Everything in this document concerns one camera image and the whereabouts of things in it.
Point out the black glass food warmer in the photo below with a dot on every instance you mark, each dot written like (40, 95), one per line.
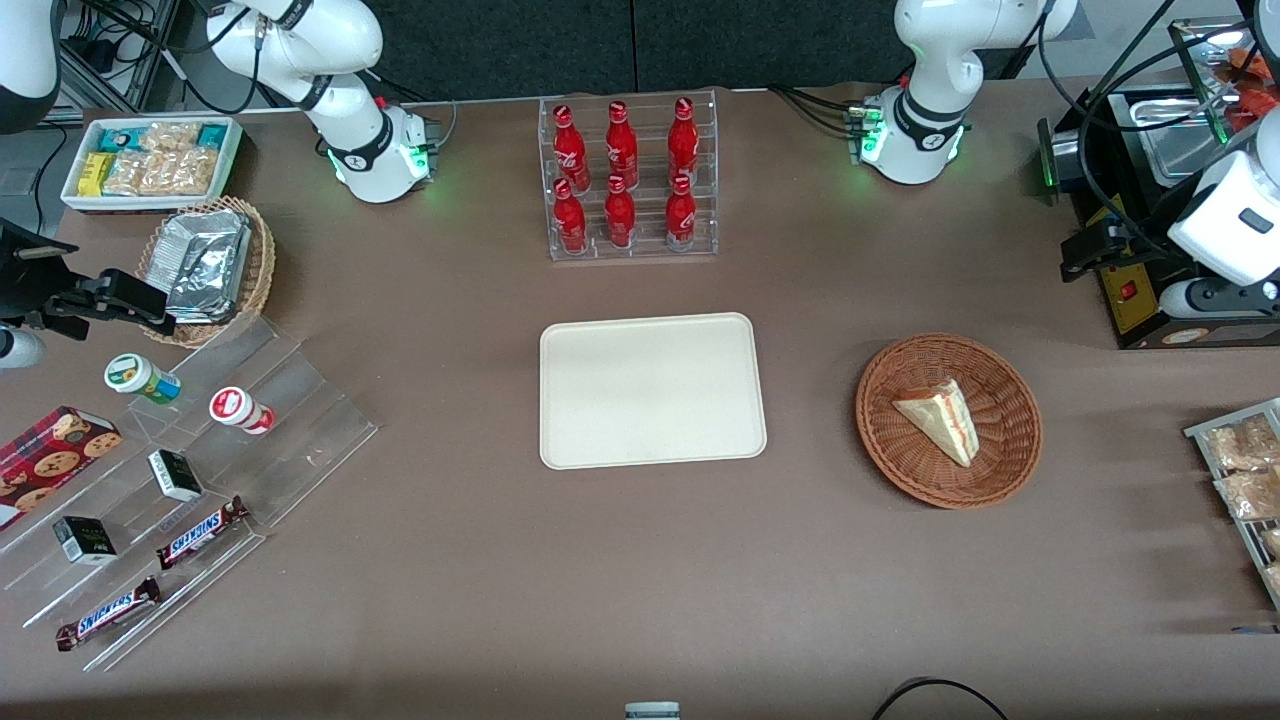
(1135, 310)

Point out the clear bag of snacks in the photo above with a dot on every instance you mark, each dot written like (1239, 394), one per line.
(1240, 445)
(1250, 493)

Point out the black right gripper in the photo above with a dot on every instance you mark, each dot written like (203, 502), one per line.
(30, 283)

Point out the cream plastic tray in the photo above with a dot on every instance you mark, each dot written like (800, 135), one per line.
(650, 390)

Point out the silver foil packet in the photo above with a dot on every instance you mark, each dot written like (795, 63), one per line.
(200, 302)
(205, 245)

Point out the white rectangular snack bin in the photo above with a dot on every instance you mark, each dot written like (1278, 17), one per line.
(150, 203)

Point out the clear cracker bag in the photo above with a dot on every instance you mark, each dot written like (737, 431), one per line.
(170, 137)
(130, 175)
(188, 172)

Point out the small black box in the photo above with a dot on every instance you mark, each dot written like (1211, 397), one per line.
(85, 540)
(175, 475)

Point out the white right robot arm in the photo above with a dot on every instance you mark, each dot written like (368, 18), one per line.
(350, 130)

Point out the red lid white cup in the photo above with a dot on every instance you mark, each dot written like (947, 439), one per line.
(235, 408)

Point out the teal snack pack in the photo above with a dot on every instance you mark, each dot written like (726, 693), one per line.
(120, 138)
(212, 135)

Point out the round brown wicker basket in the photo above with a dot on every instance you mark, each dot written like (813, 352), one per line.
(900, 450)

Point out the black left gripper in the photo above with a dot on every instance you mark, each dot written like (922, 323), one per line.
(1138, 238)

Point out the green lid white cup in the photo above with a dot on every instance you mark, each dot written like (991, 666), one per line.
(135, 375)

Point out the small tan wicker basket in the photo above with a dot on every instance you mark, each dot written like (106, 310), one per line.
(260, 260)

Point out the clear acrylic bottle rack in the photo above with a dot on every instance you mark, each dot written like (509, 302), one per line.
(650, 250)

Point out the steel warmer pan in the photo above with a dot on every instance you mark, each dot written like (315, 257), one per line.
(1170, 140)

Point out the red cola bottle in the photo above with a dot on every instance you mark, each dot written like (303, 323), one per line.
(621, 145)
(620, 215)
(683, 140)
(570, 220)
(681, 213)
(570, 150)

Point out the clear acrylic stepped stand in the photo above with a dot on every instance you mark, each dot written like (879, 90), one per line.
(300, 420)

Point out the yellow snack pack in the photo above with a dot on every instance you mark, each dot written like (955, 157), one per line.
(94, 175)

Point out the triangular sandwich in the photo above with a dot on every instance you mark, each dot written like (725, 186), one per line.
(945, 415)

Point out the small grey object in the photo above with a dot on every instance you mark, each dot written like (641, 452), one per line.
(652, 711)

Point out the brown snickers bar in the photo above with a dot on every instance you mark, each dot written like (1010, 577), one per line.
(200, 532)
(108, 615)

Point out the red cookie box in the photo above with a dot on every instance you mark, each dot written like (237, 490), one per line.
(55, 460)

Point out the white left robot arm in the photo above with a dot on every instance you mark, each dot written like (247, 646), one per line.
(915, 140)

